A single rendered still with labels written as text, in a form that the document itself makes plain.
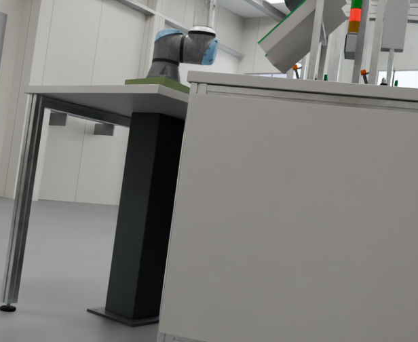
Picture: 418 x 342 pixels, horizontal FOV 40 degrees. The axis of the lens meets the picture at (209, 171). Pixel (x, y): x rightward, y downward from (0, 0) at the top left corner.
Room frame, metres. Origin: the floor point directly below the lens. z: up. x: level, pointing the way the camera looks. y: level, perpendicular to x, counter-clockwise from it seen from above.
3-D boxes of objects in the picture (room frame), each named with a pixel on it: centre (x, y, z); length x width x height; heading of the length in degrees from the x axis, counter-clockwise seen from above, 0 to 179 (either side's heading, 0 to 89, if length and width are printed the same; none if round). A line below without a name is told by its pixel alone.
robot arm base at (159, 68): (2.38, 0.24, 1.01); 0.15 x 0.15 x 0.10
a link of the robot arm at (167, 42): (2.39, 0.23, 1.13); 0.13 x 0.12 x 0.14; 84
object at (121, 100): (2.35, 0.20, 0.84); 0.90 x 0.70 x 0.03; 143
